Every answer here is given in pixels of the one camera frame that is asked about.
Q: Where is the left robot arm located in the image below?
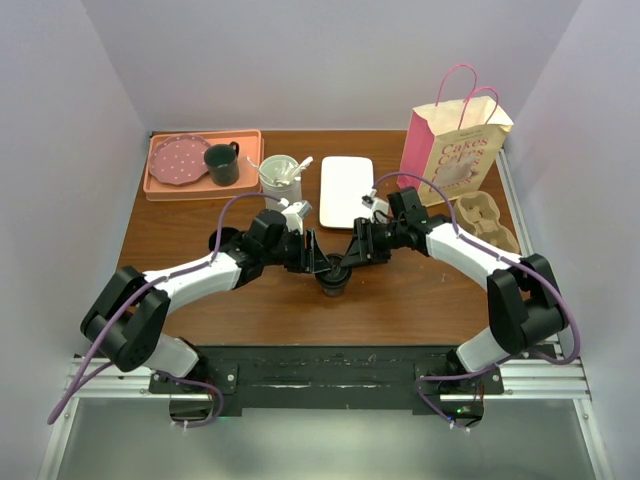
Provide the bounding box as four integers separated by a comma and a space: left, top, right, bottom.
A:
80, 209, 332, 392

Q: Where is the pink cakes paper bag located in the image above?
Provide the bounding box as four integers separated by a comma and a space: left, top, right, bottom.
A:
397, 84, 513, 206

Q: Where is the wrapped white utensil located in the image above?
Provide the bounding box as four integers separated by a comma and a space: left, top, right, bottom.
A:
246, 155, 313, 187

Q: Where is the black mounting base rail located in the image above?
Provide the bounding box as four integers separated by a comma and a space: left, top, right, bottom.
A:
148, 344, 506, 419

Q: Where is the black coffee lid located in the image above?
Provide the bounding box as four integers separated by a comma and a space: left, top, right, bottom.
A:
319, 253, 352, 283

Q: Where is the salmon pink tray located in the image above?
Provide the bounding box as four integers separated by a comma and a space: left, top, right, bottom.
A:
142, 130, 264, 201

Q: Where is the frosted white utensil cup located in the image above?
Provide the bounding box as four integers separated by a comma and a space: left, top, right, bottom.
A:
259, 155, 302, 204

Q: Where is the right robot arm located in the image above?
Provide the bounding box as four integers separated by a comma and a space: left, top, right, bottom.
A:
341, 187, 574, 393

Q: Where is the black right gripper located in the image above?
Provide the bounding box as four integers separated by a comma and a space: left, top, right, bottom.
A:
340, 217, 405, 269

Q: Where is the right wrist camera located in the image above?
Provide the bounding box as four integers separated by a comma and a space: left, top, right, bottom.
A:
361, 188, 389, 223

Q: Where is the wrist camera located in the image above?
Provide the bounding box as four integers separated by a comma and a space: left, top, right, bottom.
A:
361, 188, 389, 223
282, 201, 312, 235

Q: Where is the aluminium frame rail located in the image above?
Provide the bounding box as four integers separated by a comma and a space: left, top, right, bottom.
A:
37, 149, 616, 480

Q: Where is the dark brown coffee cup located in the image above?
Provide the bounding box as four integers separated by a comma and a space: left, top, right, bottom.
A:
317, 277, 348, 297

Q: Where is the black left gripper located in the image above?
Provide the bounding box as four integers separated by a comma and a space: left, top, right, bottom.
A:
263, 229, 330, 275

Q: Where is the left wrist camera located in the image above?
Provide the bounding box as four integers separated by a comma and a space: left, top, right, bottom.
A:
282, 201, 312, 235

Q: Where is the white rectangular plate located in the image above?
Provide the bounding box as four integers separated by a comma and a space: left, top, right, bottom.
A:
319, 156, 374, 229

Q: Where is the pink polka dot plate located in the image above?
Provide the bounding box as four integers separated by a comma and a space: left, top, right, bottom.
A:
149, 134, 211, 187

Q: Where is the cardboard cup carrier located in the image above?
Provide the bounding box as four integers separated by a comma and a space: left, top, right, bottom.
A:
454, 191, 520, 253

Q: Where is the dark green mug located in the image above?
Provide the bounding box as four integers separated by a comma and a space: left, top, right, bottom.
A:
204, 141, 240, 187

